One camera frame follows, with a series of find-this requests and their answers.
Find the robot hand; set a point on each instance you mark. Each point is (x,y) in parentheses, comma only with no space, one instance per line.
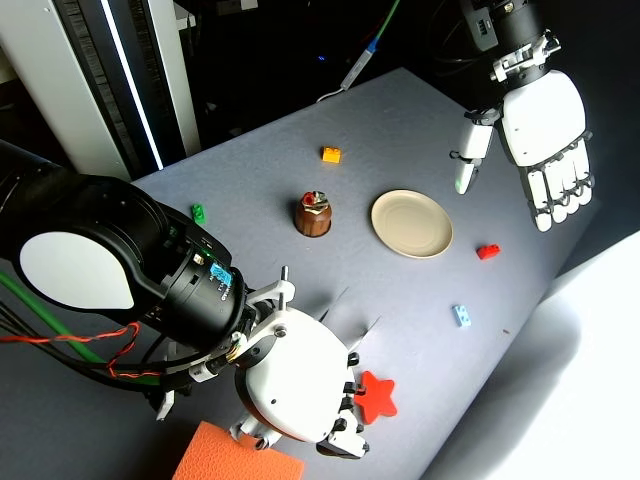
(542,120)
(295,375)

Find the brown canele pastry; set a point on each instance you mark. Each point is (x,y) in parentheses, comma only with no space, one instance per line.
(312,220)

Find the beige round plate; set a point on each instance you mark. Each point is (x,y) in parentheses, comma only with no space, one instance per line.
(411,224)

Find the red star block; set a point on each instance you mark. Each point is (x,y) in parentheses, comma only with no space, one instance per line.
(377,397)

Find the orange textured block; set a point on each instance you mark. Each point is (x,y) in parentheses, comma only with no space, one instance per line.
(230,455)

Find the grey table cloth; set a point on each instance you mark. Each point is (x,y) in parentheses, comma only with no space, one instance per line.
(400,130)

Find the red toy brick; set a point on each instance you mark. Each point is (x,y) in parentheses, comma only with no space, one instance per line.
(487,252)

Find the light blue toy brick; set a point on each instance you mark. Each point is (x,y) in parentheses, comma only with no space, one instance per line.
(462,316)

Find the green toy brick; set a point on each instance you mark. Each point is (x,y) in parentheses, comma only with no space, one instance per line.
(198,213)

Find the orange toy brick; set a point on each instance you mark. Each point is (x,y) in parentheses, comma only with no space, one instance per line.
(332,155)

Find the white backdrop sheet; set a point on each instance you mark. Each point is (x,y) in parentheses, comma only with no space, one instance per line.
(565,390)

